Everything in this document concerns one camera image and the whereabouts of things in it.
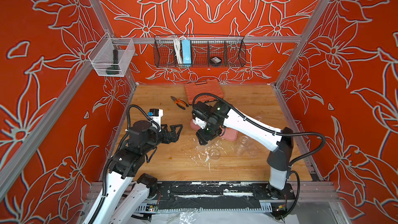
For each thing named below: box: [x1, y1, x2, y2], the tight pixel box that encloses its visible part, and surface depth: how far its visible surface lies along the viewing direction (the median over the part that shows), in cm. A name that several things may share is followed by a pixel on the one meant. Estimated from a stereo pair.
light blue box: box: [181, 39, 192, 65], surface depth 91 cm
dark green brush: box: [105, 49, 120, 76], surface depth 81 cm
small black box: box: [209, 56, 222, 65], surface depth 97 cm
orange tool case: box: [184, 78, 224, 105], surface depth 116 cm
